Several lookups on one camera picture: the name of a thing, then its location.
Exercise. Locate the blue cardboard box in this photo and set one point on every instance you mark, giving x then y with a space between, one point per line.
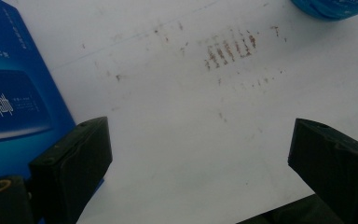
15 93

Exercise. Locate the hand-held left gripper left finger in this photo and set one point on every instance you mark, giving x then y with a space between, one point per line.
74 161

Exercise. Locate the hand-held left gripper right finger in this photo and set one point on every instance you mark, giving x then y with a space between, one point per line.
338 165

